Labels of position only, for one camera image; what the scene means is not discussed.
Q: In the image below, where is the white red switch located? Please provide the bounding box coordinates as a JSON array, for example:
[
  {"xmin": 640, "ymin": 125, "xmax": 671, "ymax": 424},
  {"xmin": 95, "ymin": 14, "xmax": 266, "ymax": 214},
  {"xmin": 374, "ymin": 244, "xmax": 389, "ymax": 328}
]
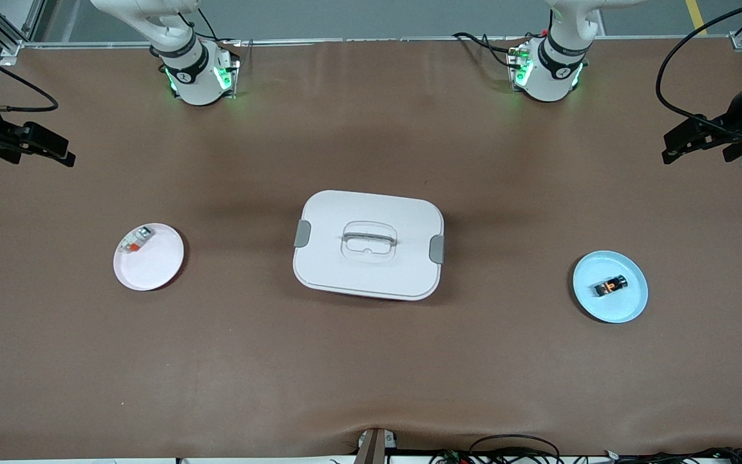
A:
[{"xmin": 120, "ymin": 226, "xmax": 155, "ymax": 255}]

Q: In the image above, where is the metal camera stand bracket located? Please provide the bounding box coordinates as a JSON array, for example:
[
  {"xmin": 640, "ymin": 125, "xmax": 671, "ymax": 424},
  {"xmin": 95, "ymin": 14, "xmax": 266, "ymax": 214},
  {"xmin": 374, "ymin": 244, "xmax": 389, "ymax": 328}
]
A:
[{"xmin": 353, "ymin": 427, "xmax": 399, "ymax": 464}]

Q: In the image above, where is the black orange push-button switch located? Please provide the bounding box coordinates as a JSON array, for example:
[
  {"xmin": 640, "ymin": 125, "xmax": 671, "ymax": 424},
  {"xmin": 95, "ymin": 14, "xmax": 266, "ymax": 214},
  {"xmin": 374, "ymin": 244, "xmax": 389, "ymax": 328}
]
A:
[{"xmin": 593, "ymin": 275, "xmax": 629, "ymax": 298}]

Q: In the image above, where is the black cable bundle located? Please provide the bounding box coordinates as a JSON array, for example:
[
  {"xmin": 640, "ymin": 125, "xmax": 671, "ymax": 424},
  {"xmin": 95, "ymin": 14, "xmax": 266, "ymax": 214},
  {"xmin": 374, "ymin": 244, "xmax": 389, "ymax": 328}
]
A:
[{"xmin": 603, "ymin": 447, "xmax": 742, "ymax": 464}]

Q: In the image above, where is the light blue round plate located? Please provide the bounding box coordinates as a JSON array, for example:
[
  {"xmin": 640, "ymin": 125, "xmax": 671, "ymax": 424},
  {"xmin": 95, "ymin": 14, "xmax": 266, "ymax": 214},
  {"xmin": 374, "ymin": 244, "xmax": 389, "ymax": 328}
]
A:
[{"xmin": 572, "ymin": 250, "xmax": 649, "ymax": 324}]

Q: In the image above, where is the brown table mat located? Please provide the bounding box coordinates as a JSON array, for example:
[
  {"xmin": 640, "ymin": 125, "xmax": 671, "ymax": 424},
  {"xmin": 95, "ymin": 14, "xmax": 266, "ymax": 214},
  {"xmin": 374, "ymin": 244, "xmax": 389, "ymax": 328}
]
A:
[{"xmin": 0, "ymin": 37, "xmax": 742, "ymax": 459}]

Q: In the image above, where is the black looped cable tangle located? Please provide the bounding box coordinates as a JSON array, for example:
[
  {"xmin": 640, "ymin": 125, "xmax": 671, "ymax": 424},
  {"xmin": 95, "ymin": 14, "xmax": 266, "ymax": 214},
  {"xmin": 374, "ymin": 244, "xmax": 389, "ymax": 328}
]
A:
[{"xmin": 429, "ymin": 434, "xmax": 565, "ymax": 464}]

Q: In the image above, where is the white lidded storage box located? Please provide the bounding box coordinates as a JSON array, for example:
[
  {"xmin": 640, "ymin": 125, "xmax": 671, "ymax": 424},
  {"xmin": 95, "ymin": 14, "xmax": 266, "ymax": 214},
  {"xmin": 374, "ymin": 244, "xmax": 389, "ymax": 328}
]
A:
[{"xmin": 292, "ymin": 189, "xmax": 446, "ymax": 302}]

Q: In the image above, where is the pale pink round plate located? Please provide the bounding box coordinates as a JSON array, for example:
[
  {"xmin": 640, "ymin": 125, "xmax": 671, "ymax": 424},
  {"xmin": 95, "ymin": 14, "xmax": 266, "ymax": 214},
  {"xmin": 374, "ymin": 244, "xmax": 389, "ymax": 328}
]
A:
[{"xmin": 113, "ymin": 223, "xmax": 186, "ymax": 291}]

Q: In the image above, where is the black arm base cable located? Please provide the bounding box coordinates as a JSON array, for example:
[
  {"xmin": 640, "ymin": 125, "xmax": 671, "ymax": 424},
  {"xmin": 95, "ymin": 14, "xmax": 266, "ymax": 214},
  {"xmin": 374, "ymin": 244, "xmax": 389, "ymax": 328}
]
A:
[{"xmin": 452, "ymin": 31, "xmax": 515, "ymax": 66}]

